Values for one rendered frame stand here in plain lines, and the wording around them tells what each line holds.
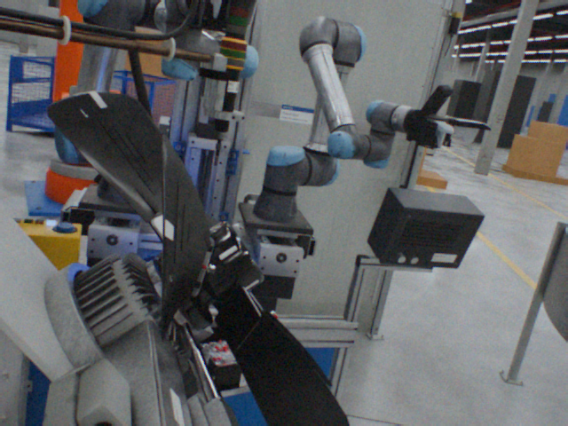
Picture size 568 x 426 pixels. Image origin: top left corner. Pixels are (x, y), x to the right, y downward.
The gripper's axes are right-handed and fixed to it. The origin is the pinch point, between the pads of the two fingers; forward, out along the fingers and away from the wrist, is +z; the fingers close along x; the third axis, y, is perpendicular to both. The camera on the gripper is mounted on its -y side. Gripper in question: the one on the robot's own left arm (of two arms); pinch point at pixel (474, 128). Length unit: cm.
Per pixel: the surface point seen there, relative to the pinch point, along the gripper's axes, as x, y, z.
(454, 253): -6.5, 36.9, -3.0
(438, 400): -93, 160, -53
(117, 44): 93, -19, 8
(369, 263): 16.1, 39.7, -13.7
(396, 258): 10.6, 37.6, -9.2
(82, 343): 102, 21, 14
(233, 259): 79, 12, 16
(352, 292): 20, 48, -15
